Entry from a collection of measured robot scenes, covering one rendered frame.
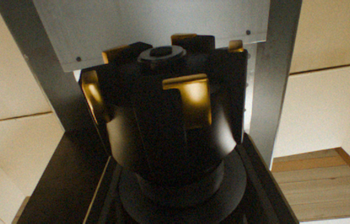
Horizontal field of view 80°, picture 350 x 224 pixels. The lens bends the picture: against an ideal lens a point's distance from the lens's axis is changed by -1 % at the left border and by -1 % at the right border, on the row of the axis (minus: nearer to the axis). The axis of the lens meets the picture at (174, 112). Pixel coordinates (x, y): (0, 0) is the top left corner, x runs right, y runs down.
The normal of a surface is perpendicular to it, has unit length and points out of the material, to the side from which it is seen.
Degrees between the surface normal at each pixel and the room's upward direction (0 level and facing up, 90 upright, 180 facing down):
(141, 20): 91
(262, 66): 90
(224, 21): 90
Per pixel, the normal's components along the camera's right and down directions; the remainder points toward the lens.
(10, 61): 0.09, 0.55
